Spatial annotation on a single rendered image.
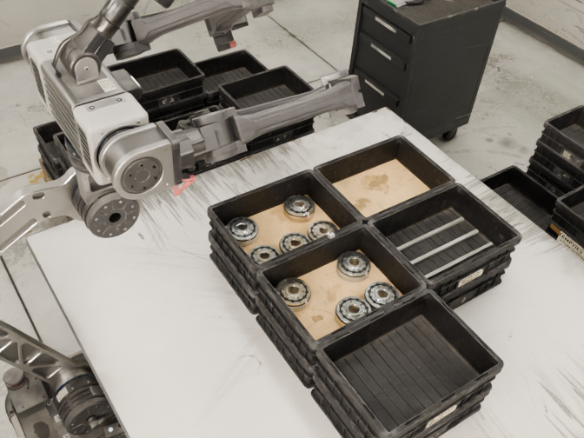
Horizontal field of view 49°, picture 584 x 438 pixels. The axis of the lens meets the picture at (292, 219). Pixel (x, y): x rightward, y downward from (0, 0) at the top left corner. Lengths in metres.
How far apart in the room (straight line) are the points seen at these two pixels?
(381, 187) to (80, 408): 1.24
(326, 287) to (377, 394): 0.38
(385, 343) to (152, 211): 0.98
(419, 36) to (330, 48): 1.61
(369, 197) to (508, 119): 2.24
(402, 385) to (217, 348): 0.55
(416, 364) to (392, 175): 0.79
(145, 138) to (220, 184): 1.12
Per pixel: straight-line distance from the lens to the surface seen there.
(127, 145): 1.35
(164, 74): 3.48
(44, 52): 1.63
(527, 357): 2.13
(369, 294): 1.92
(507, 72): 4.88
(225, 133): 1.44
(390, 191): 2.30
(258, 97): 3.30
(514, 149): 4.13
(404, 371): 1.82
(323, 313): 1.89
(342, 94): 1.56
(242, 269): 1.97
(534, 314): 2.25
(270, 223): 2.12
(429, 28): 3.28
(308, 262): 1.95
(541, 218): 3.28
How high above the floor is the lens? 2.32
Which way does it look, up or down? 44 degrees down
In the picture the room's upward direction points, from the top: 5 degrees clockwise
